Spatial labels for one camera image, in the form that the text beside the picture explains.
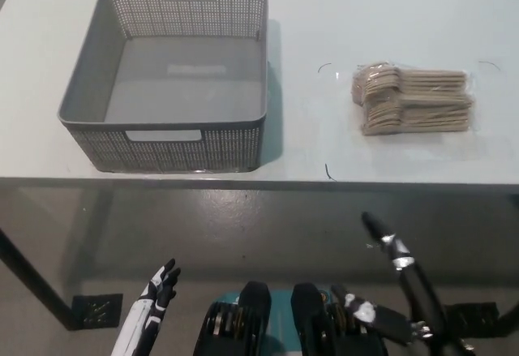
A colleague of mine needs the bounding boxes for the grey perforated plastic basket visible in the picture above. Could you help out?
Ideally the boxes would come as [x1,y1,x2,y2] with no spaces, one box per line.
[56,0,270,174]

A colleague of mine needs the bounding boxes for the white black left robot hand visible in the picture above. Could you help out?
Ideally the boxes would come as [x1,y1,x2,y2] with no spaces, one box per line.
[111,258,182,356]

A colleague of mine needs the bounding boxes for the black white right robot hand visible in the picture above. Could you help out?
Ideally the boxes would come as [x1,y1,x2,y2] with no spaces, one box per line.
[330,211,460,356]

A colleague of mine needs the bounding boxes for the black table leg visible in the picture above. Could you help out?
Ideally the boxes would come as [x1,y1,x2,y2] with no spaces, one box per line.
[0,228,82,331]
[497,307,519,335]

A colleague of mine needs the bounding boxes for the clear bag of wooden cutlery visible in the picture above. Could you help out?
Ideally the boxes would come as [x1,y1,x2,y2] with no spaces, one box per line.
[349,60,478,137]

